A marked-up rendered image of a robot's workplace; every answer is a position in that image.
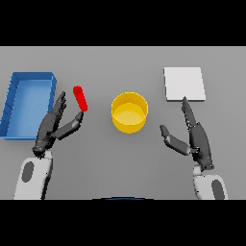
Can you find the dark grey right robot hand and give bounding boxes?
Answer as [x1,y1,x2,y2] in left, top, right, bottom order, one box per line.
[159,96,215,172]

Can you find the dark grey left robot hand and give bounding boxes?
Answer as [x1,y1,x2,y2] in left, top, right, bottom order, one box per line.
[31,90,85,159]

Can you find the red beaker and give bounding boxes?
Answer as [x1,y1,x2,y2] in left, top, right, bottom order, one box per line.
[72,85,88,113]

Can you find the pale square scale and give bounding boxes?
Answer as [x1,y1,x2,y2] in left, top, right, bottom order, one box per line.
[163,66,207,103]

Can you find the yellow bowl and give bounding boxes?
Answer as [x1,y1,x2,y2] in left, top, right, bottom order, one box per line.
[111,91,149,135]

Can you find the blue tray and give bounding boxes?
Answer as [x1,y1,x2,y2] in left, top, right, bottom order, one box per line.
[0,71,58,141]

